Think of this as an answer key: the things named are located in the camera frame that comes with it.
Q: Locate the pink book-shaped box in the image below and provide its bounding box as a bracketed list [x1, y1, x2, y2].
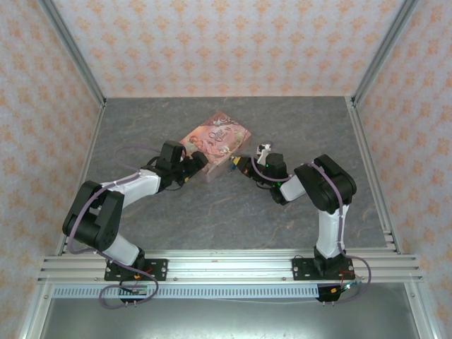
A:
[179, 111, 252, 184]

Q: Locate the small circuit board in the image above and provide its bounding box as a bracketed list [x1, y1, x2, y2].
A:
[121, 285, 148, 297]
[331, 282, 357, 296]

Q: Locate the grey metal sheet panel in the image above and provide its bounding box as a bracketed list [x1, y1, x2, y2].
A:
[38, 298, 421, 339]

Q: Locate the aluminium mounting rail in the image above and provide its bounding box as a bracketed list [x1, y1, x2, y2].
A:
[38, 249, 424, 284]

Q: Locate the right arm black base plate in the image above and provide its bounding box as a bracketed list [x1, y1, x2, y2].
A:
[292, 257, 354, 282]

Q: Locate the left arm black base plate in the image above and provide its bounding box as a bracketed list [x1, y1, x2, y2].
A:
[104, 258, 169, 282]

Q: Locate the white slotted cable duct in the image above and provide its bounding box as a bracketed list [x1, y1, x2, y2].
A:
[52, 285, 321, 299]

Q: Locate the aluminium frame post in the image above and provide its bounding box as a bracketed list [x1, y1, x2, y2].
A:
[351, 0, 423, 107]
[37, 0, 107, 107]

